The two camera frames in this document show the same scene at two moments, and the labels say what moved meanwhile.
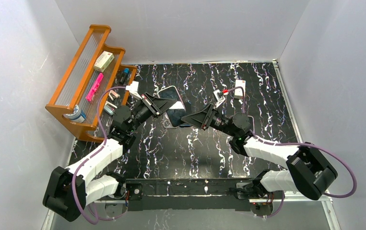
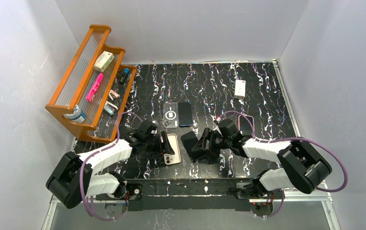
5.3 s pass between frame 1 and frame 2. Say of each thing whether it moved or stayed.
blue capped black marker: stayed
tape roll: stayed
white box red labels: stayed
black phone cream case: moved
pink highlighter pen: stayed
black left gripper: moved
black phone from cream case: moved
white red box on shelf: stayed
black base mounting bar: stayed
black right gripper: moved
